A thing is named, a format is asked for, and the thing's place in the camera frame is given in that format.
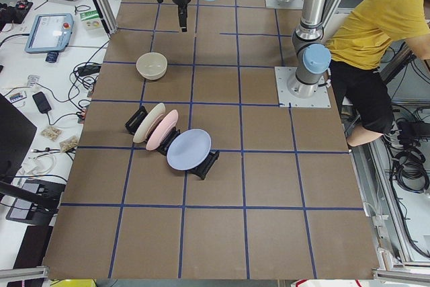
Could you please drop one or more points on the black dish rack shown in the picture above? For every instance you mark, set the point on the black dish rack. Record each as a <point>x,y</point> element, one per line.
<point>201,170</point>

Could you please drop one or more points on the pink plate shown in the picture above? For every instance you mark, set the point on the pink plate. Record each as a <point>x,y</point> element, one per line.
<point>162,130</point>

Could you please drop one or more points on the white ceramic bowl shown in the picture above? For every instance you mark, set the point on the white ceramic bowl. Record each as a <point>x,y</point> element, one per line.
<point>152,65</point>

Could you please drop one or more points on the green white box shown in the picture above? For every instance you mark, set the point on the green white box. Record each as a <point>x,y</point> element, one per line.
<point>90,20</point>

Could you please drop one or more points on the black monitor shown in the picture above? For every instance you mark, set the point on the black monitor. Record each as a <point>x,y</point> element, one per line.
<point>17,134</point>

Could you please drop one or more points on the person in yellow shirt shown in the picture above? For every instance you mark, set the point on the person in yellow shirt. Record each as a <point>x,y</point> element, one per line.
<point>357,49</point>

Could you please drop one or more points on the black phone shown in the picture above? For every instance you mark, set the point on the black phone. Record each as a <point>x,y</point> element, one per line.
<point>41,102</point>

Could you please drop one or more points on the cream plate in rack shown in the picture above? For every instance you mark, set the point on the cream plate in rack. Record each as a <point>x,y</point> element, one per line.
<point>149,123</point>

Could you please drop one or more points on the light blue plate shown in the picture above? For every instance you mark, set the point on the light blue plate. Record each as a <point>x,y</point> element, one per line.
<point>189,149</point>

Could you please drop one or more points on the near blue teach pendant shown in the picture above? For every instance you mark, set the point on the near blue teach pendant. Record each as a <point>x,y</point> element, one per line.
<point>50,33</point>

